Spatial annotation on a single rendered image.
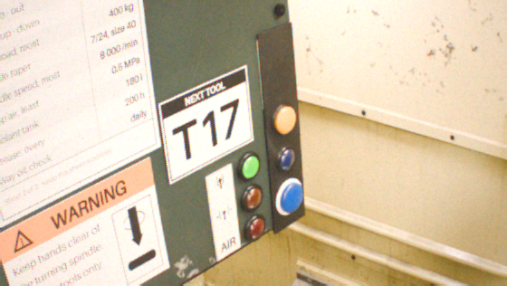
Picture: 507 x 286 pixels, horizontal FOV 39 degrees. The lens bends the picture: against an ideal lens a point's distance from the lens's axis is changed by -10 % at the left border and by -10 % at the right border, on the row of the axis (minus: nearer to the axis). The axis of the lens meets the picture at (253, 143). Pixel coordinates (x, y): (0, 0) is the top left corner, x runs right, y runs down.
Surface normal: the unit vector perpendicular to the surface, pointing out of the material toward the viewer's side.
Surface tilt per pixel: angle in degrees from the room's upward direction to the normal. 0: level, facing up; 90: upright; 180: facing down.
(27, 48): 90
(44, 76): 90
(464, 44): 90
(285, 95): 90
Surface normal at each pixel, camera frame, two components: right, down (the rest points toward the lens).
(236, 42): 0.72, 0.24
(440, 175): -0.69, 0.36
